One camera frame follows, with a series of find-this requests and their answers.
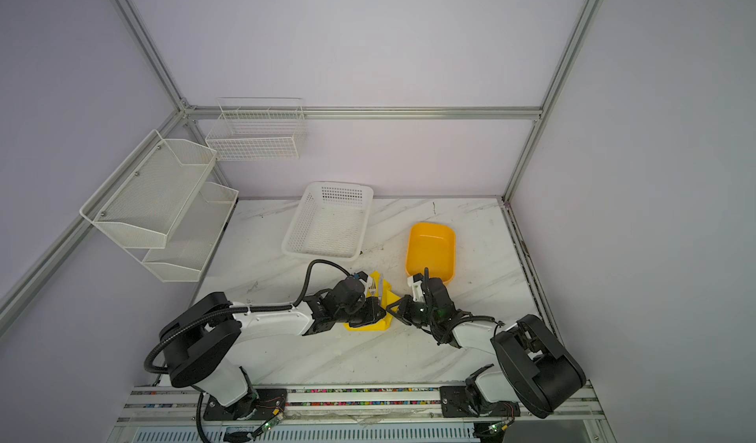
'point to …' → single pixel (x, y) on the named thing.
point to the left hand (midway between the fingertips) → (386, 314)
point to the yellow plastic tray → (431, 246)
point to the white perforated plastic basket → (330, 221)
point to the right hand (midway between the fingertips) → (385, 310)
